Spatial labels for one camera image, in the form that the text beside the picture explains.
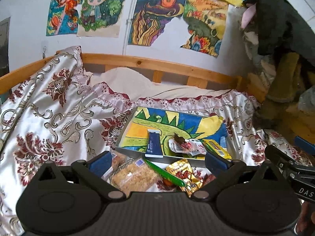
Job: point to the green sausage stick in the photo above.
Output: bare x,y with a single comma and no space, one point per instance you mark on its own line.
166,175

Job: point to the blond child wall drawing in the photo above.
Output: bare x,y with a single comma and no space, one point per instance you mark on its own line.
100,18

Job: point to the white pillow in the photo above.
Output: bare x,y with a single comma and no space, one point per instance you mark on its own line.
135,86

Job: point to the person's right hand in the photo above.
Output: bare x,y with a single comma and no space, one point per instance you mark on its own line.
305,224

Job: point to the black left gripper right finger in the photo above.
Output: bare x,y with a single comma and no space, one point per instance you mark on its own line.
226,174

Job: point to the floral satin bedspread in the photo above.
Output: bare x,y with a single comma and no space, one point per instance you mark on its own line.
55,115

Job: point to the small orange fruit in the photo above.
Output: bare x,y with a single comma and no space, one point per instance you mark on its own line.
167,182

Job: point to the wooden bed frame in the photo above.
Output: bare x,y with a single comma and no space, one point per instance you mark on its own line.
197,77

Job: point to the starry swirl wall painting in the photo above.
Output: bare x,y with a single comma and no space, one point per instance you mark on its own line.
150,18

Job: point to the gold snack packet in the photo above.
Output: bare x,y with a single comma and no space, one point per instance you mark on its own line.
184,171

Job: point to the brown hanging garment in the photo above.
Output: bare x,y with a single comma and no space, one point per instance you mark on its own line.
290,82

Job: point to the grey tray with dinosaur drawing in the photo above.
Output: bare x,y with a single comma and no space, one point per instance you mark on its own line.
193,127

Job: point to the black hanging garment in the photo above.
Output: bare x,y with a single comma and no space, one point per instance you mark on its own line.
281,30

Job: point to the landscape wall painting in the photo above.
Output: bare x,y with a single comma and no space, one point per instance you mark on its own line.
206,21

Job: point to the yellow snack bar packet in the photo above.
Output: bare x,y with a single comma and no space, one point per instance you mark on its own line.
214,147

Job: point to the blue white snack stick pack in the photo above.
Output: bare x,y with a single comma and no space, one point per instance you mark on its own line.
154,149

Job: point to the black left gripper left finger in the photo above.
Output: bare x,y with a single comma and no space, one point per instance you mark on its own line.
90,172

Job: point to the rice cracker bar pack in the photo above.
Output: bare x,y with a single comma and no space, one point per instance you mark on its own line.
117,160
134,176

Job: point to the clear pack with dark snack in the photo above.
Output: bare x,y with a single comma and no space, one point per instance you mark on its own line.
191,147

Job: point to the plastic bag of clothes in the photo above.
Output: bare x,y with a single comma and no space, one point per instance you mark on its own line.
306,103

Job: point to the orange red snack packet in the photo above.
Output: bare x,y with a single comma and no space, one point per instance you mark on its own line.
208,178

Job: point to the red haired girl wall drawing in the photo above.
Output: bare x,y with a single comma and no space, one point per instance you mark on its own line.
63,17

